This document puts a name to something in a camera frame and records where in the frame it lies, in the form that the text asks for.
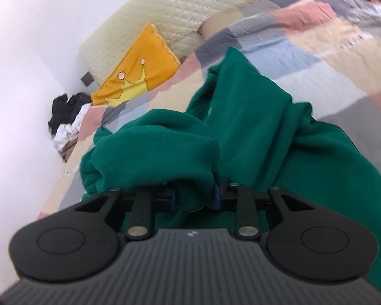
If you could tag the white clothes pile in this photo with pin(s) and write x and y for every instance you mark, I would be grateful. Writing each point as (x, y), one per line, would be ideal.
(65, 132)

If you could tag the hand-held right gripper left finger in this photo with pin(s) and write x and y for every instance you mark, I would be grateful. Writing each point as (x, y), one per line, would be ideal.
(173, 200)

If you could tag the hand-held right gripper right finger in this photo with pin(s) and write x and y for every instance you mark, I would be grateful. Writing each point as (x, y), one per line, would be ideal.
(217, 197)

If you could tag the yellow crown pillow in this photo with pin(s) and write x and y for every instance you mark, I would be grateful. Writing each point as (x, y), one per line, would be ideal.
(152, 54)

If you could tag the dark wall switch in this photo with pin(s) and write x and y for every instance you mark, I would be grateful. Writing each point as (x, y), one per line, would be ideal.
(87, 78)

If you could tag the black clothes pile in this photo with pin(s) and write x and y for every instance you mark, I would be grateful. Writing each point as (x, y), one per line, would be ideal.
(63, 106)

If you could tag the cream quilted headboard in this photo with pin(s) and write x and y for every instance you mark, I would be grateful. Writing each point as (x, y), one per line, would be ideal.
(177, 9)

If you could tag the patchwork checked blanket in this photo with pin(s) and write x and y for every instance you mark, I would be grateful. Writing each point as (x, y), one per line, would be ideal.
(320, 38)

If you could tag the green hoodie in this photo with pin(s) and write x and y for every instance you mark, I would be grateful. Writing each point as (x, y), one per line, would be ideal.
(257, 117)

